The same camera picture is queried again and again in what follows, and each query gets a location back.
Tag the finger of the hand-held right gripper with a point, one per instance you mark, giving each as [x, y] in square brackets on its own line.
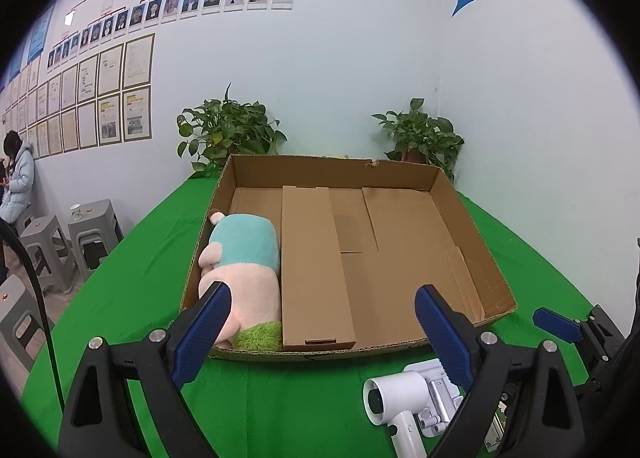
[557, 325]

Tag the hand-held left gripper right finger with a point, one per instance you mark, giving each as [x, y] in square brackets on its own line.
[445, 338]

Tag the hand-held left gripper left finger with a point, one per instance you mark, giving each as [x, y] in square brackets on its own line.
[200, 333]

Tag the white phone stand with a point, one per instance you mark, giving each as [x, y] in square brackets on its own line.
[440, 400]

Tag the white hair dryer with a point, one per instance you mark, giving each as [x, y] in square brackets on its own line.
[395, 393]

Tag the white box with green label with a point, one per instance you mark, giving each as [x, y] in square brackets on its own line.
[495, 433]

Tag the large cardboard box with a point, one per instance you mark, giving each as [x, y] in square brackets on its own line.
[400, 238]

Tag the pink and teal plush toy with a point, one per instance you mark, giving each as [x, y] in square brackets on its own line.
[245, 283]

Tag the green tablecloth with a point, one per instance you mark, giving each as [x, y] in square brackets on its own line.
[125, 278]

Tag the long flat brown carton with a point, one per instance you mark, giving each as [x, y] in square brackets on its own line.
[315, 263]

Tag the grey plastic stool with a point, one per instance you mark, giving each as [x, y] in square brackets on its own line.
[45, 248]
[17, 308]
[95, 233]

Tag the white paper cup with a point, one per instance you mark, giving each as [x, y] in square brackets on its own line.
[75, 213]

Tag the small potted green plant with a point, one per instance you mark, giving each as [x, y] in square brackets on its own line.
[420, 138]

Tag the large potted green plant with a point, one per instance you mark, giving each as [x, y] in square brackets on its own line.
[230, 128]

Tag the group of framed wall documents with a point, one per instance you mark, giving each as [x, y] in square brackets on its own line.
[110, 103]

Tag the blue framed wall poster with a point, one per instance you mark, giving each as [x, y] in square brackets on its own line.
[41, 33]

